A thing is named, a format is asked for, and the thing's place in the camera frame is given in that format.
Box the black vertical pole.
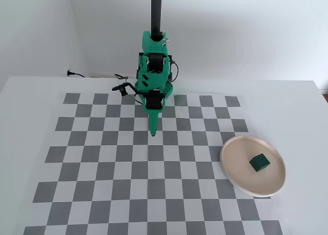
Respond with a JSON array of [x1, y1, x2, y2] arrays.
[[150, 0, 163, 38]]

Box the grey white checkered mat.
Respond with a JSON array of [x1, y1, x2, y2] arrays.
[[24, 92, 284, 235]]

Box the black servo cable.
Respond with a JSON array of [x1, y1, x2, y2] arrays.
[[170, 61, 179, 82]]

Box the black wall plug with cable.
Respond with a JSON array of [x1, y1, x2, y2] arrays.
[[67, 69, 87, 79]]

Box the white power strip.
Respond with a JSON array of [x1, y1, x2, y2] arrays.
[[91, 72, 117, 79]]

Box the white striped gripper servo wire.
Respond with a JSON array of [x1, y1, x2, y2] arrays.
[[132, 92, 144, 105]]

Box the dark green cube dice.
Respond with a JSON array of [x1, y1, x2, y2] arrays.
[[249, 153, 271, 173]]

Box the round beige plate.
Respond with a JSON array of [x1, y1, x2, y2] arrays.
[[219, 135, 286, 198]]

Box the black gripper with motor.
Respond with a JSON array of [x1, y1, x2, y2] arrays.
[[142, 90, 165, 137]]

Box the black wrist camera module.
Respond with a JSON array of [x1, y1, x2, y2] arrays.
[[111, 82, 140, 96]]

